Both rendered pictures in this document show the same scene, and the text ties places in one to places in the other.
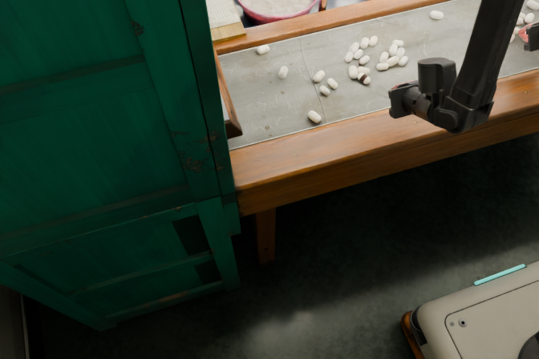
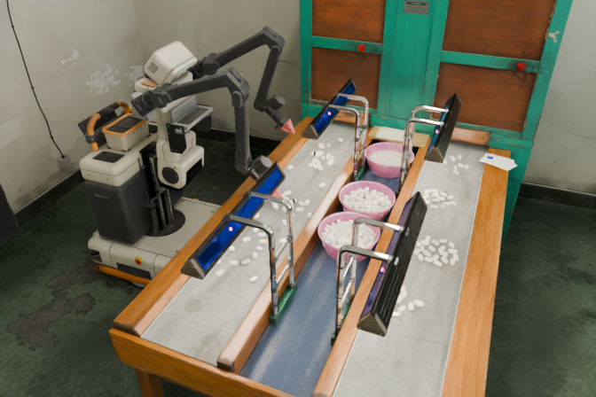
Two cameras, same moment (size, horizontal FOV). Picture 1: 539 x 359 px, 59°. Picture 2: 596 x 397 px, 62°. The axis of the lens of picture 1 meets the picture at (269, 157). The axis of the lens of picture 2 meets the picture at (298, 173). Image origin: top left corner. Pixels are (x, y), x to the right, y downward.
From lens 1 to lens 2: 3.11 m
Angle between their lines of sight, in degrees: 78
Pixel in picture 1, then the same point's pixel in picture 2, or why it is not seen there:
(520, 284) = not seen: hidden behind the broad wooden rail
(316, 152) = (298, 130)
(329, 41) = (343, 157)
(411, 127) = (280, 149)
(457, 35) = (304, 187)
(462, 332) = (210, 209)
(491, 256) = not seen: hidden behind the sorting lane
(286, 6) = (378, 159)
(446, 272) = not seen: hidden behind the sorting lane
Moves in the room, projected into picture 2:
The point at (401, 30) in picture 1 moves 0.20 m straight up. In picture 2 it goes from (326, 175) to (327, 141)
